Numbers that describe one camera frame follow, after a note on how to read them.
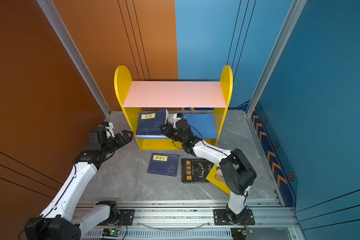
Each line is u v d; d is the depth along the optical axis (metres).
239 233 0.71
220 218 0.72
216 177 0.84
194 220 0.74
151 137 0.87
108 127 0.70
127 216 0.74
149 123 0.88
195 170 0.89
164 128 0.81
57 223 0.38
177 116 0.79
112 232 0.71
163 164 0.90
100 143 0.58
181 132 0.66
